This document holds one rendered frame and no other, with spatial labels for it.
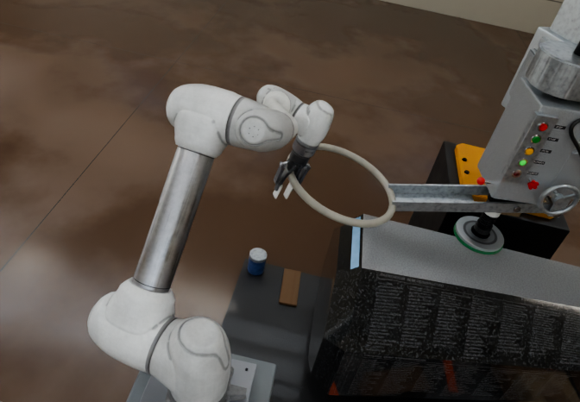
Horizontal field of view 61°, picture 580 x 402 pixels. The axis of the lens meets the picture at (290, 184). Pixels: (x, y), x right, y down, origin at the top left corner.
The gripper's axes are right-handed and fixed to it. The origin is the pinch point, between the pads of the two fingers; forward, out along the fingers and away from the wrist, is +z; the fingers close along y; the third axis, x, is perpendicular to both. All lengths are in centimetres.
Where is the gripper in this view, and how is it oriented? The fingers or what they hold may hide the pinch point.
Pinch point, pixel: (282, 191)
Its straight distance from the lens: 199.0
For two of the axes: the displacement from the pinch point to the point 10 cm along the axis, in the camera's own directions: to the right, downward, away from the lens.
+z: -3.7, 7.4, 5.6
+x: -3.5, -6.7, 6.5
